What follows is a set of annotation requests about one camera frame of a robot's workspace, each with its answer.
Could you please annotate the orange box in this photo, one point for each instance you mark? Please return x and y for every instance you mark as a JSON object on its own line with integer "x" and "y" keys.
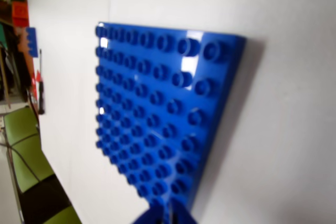
{"x": 19, "y": 12}

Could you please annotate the blue 8x8 studded baseplate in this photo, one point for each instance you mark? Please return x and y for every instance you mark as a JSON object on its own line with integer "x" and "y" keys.
{"x": 162, "y": 108}

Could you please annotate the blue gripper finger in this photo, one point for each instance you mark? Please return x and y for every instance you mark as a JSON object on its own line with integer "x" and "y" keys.
{"x": 152, "y": 217}
{"x": 182, "y": 216}

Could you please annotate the green and black chair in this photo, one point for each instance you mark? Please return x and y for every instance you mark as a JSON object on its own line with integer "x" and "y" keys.
{"x": 25, "y": 140}

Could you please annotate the small blue building block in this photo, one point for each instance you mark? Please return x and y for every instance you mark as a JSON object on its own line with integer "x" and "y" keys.
{"x": 31, "y": 41}

